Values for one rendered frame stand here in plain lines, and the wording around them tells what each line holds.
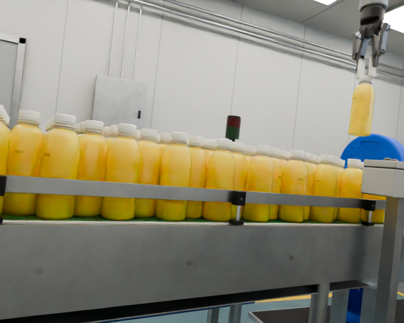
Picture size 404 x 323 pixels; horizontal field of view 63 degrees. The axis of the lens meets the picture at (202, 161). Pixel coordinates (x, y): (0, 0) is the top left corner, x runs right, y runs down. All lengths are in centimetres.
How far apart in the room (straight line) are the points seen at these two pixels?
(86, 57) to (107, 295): 390
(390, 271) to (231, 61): 420
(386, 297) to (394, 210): 25
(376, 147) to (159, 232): 104
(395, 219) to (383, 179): 14
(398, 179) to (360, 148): 52
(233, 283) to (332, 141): 524
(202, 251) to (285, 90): 478
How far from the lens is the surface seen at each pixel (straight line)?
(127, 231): 69
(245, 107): 500
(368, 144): 153
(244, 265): 85
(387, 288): 116
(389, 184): 104
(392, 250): 114
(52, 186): 67
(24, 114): 73
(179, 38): 477
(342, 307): 164
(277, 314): 232
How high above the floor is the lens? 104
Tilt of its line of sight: level
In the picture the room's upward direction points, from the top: 6 degrees clockwise
